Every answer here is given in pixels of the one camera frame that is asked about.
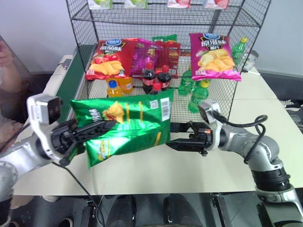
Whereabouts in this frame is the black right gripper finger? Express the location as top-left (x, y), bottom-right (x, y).
top-left (170, 122), bottom-right (194, 134)
top-left (166, 139), bottom-right (205, 152)

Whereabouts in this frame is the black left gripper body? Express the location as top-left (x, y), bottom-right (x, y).
top-left (50, 119), bottom-right (84, 155)

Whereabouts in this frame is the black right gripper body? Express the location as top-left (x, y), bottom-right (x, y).
top-left (188, 121), bottom-right (214, 157)

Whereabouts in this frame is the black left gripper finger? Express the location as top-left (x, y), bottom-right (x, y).
top-left (59, 142), bottom-right (80, 167)
top-left (72, 120), bottom-right (117, 143)

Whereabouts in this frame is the green chips bag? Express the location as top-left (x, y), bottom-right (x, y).
top-left (70, 89), bottom-right (175, 169)

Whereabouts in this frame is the green conveyor belt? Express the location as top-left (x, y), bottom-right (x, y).
top-left (46, 44), bottom-right (98, 123)

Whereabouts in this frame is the green soda bottle yellow cap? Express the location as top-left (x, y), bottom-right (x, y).
top-left (187, 79), bottom-right (212, 114)
top-left (177, 65), bottom-right (197, 96)
top-left (231, 37), bottom-right (249, 66)

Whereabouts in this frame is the cola bottle red cap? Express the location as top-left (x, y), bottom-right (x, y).
top-left (157, 64), bottom-right (172, 92)
top-left (142, 62), bottom-right (157, 94)
top-left (149, 83), bottom-right (164, 96)

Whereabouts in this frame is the large red chips bag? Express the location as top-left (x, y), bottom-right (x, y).
top-left (84, 38), bottom-right (139, 81)

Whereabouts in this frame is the dark red snack bag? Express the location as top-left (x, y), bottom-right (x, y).
top-left (154, 41), bottom-right (182, 79)

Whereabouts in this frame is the pink potato chips bag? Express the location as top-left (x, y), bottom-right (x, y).
top-left (188, 32), bottom-right (242, 82)

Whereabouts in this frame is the magenta foil snack bag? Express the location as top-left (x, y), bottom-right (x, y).
top-left (131, 38), bottom-right (160, 77)

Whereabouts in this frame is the bystander person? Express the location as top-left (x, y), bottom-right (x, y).
top-left (0, 39), bottom-right (26, 145)

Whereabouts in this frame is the small green snack bag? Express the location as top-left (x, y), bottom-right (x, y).
top-left (151, 34), bottom-right (178, 44)

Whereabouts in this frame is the white device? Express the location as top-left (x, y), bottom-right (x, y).
top-left (245, 50), bottom-right (260, 72)

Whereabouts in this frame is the pink white drink carton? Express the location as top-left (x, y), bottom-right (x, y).
top-left (167, 0), bottom-right (192, 9)
top-left (204, 0), bottom-right (230, 10)

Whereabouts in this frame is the green white drink carton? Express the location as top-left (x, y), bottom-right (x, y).
top-left (124, 0), bottom-right (149, 9)
top-left (87, 0), bottom-right (114, 10)

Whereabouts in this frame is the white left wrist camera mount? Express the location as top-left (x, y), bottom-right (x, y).
top-left (26, 93), bottom-right (65, 166)

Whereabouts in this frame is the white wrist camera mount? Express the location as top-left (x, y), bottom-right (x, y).
top-left (26, 93), bottom-right (65, 166)
top-left (197, 99), bottom-right (225, 152)

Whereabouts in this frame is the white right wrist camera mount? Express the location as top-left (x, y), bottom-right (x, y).
top-left (197, 99), bottom-right (225, 152)

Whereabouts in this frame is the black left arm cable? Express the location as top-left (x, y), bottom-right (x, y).
top-left (53, 160), bottom-right (106, 227)

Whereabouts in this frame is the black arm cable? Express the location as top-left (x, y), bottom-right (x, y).
top-left (53, 160), bottom-right (106, 227)
top-left (219, 114), bottom-right (269, 165)

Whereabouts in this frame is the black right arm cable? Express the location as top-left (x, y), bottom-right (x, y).
top-left (219, 114), bottom-right (269, 165)

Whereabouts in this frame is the black wire mesh rack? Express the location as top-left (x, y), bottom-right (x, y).
top-left (65, 0), bottom-right (272, 123)

